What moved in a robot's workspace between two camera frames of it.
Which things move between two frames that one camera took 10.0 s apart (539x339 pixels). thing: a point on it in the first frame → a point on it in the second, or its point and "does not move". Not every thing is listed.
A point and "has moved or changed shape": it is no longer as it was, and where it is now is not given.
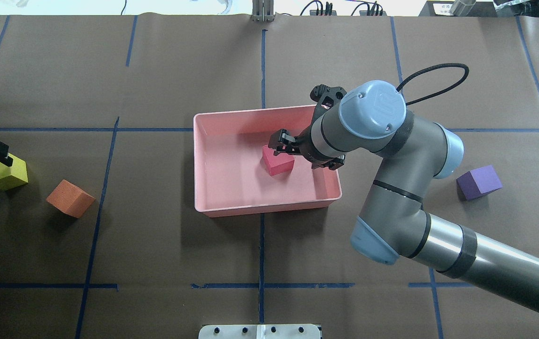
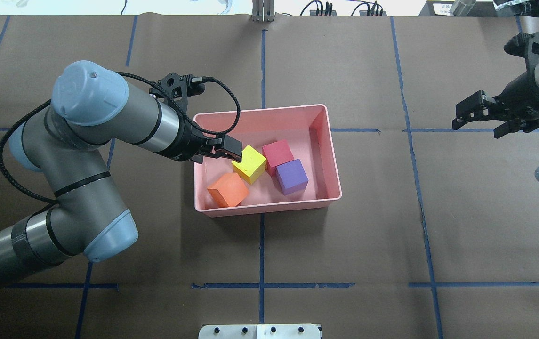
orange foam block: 70,199 has moved or changed shape
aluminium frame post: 262,11 does not move
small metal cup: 462,7 does not move
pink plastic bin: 230,176 does not move
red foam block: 276,165 does not move
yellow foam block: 4,177 → 253,166
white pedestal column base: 260,331 does not move
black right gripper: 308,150 → 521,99
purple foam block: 481,181 → 292,177
